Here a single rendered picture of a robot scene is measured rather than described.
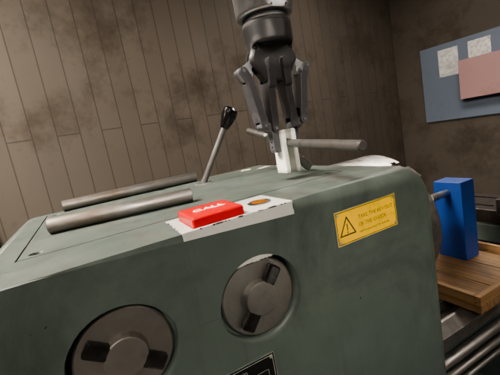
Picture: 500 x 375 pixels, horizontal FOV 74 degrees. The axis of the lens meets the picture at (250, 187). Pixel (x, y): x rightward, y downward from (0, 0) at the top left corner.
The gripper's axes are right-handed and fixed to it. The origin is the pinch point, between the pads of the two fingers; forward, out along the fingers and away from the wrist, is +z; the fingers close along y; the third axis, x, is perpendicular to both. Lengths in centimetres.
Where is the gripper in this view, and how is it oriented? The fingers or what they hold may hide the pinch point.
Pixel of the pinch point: (286, 151)
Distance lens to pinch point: 54.9
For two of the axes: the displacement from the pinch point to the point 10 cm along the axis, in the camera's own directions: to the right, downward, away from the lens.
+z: 1.8, 9.7, 1.6
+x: -4.5, -0.6, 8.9
